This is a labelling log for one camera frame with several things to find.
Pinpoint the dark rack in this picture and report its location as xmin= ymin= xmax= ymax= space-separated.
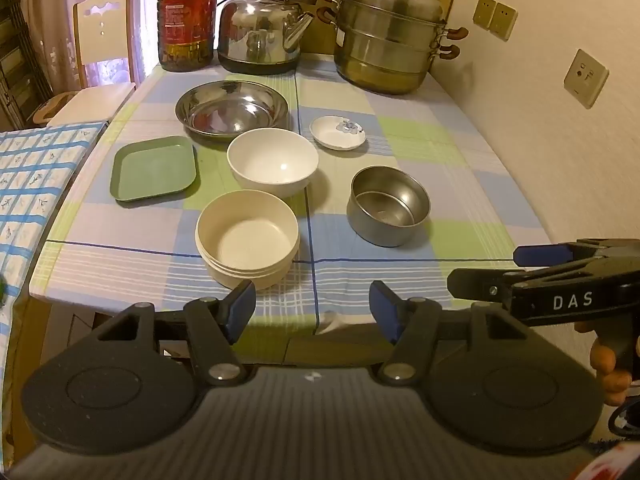
xmin=0 ymin=0 xmax=53 ymax=131

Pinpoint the small white floral dish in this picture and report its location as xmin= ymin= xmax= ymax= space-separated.
xmin=309 ymin=115 xmax=367 ymax=151

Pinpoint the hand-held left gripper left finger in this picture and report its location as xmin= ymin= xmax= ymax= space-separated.
xmin=92 ymin=280 xmax=257 ymax=387

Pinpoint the red white cloth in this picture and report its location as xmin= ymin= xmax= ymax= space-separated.
xmin=575 ymin=437 xmax=640 ymax=480

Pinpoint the stainless steel steamer pot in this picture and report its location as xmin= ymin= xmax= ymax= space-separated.
xmin=316 ymin=0 xmax=469 ymax=95

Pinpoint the white wooden chair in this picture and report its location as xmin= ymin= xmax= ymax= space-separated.
xmin=32 ymin=0 xmax=137 ymax=128

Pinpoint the small stainless steel bowl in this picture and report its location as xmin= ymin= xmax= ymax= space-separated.
xmin=346 ymin=165 xmax=432 ymax=248

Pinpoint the beige wall socket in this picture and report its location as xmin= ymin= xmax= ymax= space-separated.
xmin=564 ymin=49 xmax=610 ymax=109

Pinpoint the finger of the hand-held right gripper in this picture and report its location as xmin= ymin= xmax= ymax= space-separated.
xmin=446 ymin=267 xmax=521 ymax=308
xmin=513 ymin=241 xmax=608 ymax=267

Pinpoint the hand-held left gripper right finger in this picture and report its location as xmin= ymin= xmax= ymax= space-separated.
xmin=369 ymin=280 xmax=532 ymax=387

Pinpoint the checked tablecloth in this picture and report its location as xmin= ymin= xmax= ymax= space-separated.
xmin=29 ymin=55 xmax=551 ymax=337

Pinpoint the person's right hand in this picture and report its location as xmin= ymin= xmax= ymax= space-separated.
xmin=574 ymin=322 xmax=634 ymax=407

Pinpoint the white bowl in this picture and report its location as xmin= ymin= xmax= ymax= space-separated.
xmin=226 ymin=128 xmax=320 ymax=198

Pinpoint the stainless steel plate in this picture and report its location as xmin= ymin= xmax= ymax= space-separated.
xmin=175 ymin=80 xmax=289 ymax=148

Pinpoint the stainless steel kettle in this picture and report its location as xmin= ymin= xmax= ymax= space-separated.
xmin=216 ymin=0 xmax=317 ymax=76

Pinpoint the cream round bowl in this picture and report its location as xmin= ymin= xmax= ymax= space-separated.
xmin=195 ymin=189 xmax=301 ymax=291

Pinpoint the green rectangular tray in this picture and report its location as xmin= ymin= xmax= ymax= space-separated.
xmin=110 ymin=136 xmax=197 ymax=204

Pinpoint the blue patterned cloth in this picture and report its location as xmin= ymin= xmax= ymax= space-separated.
xmin=0 ymin=122 xmax=108 ymax=411

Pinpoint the cooking oil bottle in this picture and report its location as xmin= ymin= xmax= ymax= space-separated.
xmin=156 ymin=0 xmax=219 ymax=72

